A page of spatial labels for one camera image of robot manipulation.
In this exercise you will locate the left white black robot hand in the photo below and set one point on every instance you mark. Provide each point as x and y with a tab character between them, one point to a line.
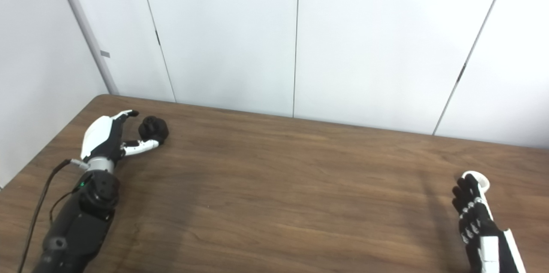
96	135

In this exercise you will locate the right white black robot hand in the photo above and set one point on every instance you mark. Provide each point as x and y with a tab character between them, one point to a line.
489	247

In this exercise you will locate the round black part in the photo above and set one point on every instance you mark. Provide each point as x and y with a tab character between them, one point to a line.
156	129

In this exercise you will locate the grey tape label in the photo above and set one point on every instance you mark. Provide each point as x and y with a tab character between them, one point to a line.
105	54

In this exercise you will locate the grey corner pole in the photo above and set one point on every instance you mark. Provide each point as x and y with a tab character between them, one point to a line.
85	32

